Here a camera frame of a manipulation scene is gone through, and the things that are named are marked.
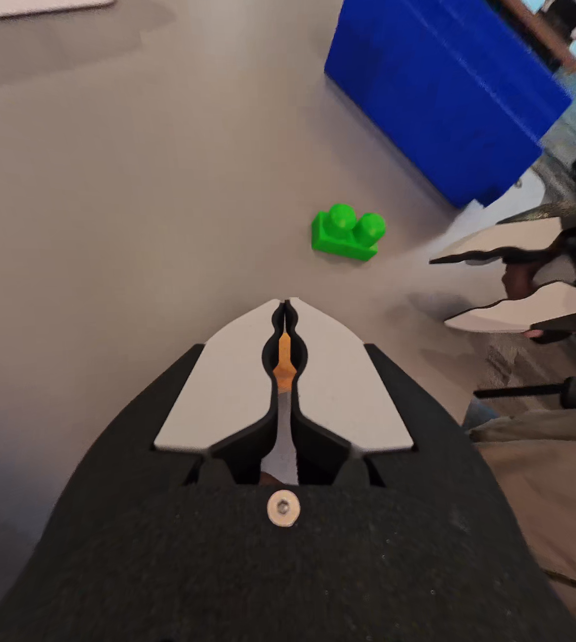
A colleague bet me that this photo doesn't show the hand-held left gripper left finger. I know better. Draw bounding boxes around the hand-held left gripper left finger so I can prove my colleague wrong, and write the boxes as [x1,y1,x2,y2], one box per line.
[154,298,287,459]

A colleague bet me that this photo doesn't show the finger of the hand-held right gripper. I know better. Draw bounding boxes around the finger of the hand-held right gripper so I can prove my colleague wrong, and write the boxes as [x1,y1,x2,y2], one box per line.
[430,216,569,268]
[444,281,576,335]

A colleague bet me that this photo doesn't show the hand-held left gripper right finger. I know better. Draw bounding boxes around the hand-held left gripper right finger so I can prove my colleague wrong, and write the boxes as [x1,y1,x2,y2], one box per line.
[287,297,416,459]

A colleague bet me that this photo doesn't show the orange mega block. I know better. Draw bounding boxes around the orange mega block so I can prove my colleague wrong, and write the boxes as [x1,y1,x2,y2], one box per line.
[274,331,297,394]

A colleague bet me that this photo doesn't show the green mega block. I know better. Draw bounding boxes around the green mega block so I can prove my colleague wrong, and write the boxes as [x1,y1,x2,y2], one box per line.
[310,203,388,263]

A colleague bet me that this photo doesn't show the blue storage bin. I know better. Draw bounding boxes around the blue storage bin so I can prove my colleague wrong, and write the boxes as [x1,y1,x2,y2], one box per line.
[324,0,575,209]

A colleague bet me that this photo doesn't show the person's jeans leg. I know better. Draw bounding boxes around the person's jeans leg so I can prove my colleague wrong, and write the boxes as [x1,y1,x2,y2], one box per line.
[463,400,501,430]

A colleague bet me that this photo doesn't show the white board stand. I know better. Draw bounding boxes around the white board stand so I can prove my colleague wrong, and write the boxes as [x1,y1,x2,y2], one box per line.
[0,0,116,23]

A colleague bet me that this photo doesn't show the black stool frame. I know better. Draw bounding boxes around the black stool frame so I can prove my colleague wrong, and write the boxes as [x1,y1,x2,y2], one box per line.
[473,376,576,410]

